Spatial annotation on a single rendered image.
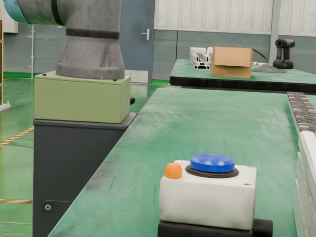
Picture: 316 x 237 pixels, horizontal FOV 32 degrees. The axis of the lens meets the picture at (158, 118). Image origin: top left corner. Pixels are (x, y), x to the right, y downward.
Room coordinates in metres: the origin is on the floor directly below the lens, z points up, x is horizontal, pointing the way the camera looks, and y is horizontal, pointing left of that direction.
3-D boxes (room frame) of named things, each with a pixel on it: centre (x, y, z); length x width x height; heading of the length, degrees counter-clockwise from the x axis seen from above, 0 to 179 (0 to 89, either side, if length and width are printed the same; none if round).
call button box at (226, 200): (0.48, -0.06, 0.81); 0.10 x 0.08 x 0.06; 79
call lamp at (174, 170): (0.45, -0.02, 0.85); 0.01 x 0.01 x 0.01
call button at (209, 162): (0.48, -0.05, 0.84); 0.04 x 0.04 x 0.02
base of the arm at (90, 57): (1.21, 0.15, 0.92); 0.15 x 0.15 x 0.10
